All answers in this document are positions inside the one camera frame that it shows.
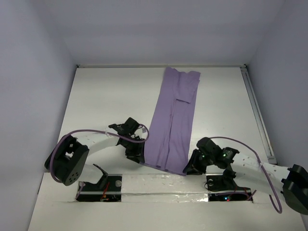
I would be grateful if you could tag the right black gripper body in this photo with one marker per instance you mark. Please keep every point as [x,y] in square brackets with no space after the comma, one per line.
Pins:
[196,161]

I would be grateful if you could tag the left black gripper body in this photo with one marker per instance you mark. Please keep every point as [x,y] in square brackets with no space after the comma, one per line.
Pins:
[134,149]

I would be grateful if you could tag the purple t shirt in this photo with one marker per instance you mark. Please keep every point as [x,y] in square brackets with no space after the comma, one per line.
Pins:
[170,131]

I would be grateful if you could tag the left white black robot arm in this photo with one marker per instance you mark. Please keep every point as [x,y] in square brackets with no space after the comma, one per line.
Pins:
[67,162]

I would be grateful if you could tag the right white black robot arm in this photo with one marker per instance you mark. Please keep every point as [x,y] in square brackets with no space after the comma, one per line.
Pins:
[282,184]

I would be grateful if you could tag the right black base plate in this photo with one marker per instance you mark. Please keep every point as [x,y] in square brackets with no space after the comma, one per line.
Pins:
[222,189]

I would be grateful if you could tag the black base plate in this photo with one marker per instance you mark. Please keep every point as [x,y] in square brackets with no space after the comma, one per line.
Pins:
[222,189]
[109,192]

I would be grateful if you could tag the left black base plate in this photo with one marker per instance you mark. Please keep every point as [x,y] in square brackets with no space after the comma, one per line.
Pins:
[109,192]

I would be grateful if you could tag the aluminium rail right side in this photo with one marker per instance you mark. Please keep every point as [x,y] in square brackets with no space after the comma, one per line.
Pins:
[258,117]

